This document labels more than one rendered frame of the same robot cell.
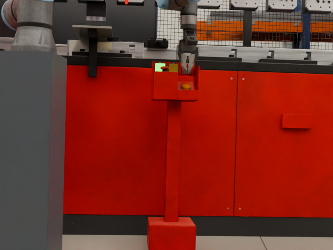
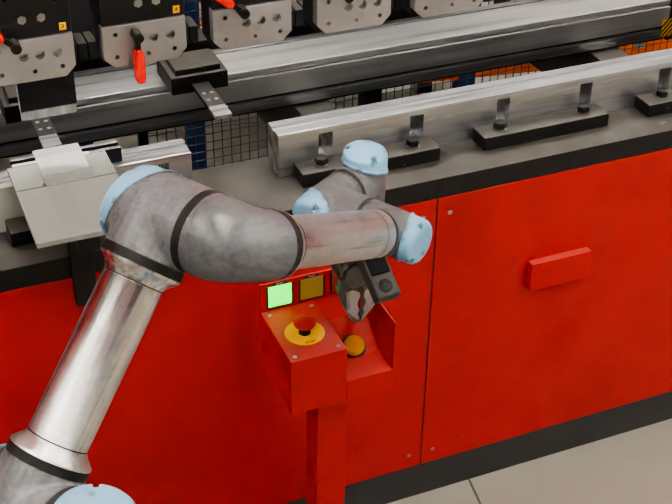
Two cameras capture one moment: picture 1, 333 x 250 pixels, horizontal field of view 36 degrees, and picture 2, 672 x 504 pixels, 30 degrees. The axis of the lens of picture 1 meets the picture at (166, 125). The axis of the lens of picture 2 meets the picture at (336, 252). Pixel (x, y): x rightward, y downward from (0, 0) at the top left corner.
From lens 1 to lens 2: 1.77 m
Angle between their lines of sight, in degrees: 38
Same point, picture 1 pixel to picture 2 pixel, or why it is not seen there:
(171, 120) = (326, 423)
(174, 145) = (332, 464)
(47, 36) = not seen: outside the picture
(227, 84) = not seen: hidden behind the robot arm
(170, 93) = (331, 394)
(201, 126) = not seen: hidden behind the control
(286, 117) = (538, 270)
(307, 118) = (582, 260)
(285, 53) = (535, 98)
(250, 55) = (454, 121)
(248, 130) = (456, 310)
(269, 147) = (498, 328)
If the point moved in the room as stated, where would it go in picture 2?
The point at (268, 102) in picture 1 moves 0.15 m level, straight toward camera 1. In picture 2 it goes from (502, 246) to (519, 287)
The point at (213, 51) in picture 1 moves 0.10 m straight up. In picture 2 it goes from (368, 132) to (369, 87)
